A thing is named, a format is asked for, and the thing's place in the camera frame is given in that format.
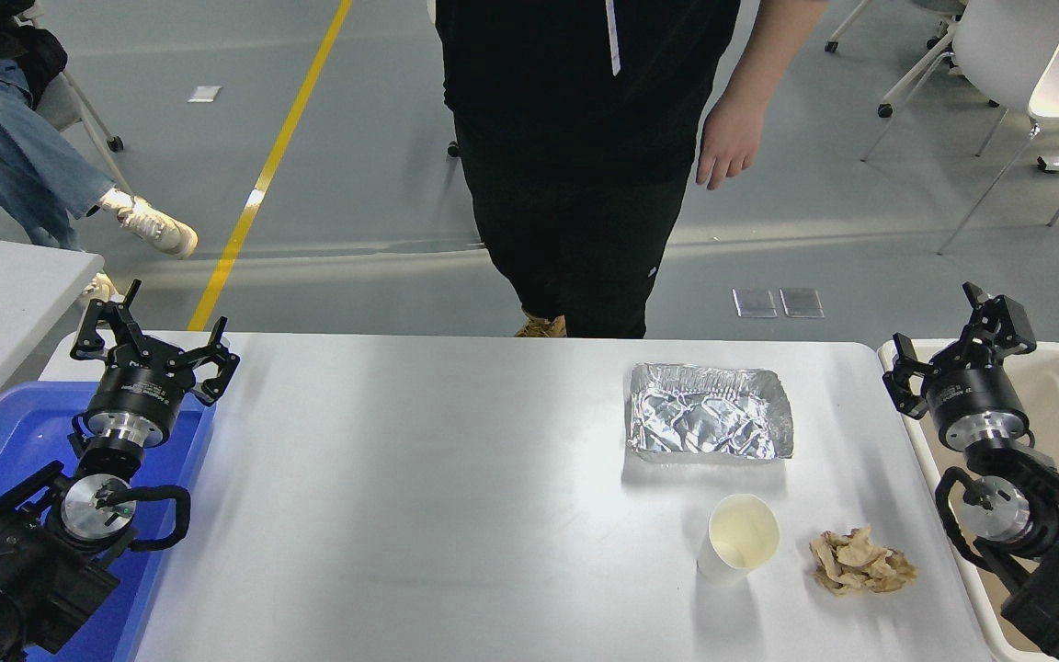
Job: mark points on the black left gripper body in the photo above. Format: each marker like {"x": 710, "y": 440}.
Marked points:
{"x": 136, "y": 391}

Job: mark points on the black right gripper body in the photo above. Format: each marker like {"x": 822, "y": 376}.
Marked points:
{"x": 971, "y": 391}

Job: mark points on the tan paper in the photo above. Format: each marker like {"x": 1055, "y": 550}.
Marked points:
{"x": 860, "y": 561}

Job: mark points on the foil tray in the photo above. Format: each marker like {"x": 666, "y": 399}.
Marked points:
{"x": 709, "y": 418}

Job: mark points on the white paper cup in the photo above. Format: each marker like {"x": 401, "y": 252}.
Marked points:
{"x": 741, "y": 533}

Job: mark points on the person's left forearm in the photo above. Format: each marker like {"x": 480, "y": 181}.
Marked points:
{"x": 768, "y": 55}

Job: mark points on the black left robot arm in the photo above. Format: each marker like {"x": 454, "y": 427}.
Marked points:
{"x": 24, "y": 570}

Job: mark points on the person's left hand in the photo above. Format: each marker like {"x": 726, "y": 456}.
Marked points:
{"x": 730, "y": 142}

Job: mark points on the metal floor plate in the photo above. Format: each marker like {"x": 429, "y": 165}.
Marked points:
{"x": 755, "y": 303}
{"x": 802, "y": 302}

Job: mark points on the blue plastic tray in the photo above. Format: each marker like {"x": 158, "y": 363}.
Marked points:
{"x": 15, "y": 432}

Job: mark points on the person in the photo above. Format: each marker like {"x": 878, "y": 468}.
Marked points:
{"x": 575, "y": 138}
{"x": 5, "y": 138}

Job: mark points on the white wheeled chair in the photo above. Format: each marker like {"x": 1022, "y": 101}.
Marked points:
{"x": 884, "y": 110}

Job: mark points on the white floor label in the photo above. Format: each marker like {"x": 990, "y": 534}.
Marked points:
{"x": 204, "y": 94}

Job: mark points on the white shell chair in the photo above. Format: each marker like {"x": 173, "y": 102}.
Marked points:
{"x": 1007, "y": 46}

